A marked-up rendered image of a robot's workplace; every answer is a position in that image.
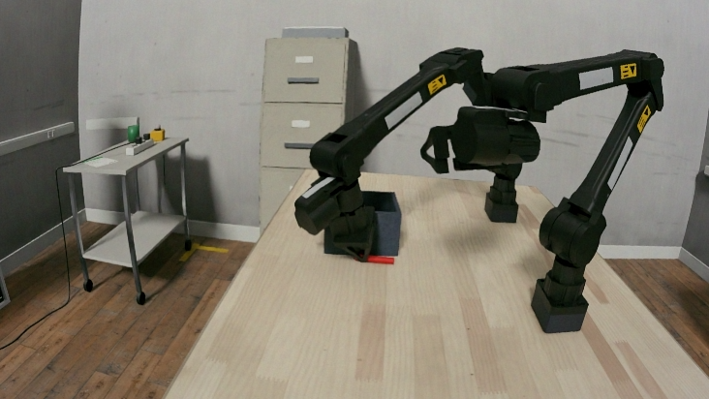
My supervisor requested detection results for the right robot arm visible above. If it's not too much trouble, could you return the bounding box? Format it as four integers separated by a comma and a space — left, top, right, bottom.
294, 47, 523, 236

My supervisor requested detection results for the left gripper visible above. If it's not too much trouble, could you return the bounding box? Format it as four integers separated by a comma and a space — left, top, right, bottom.
420, 125, 507, 174

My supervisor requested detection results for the red cylindrical peg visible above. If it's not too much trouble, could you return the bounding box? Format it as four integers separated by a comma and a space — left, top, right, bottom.
367, 256, 394, 264

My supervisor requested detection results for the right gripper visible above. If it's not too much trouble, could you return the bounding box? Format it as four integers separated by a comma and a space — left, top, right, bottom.
333, 202, 376, 262

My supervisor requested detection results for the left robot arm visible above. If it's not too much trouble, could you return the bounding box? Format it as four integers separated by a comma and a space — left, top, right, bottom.
450, 49, 664, 316

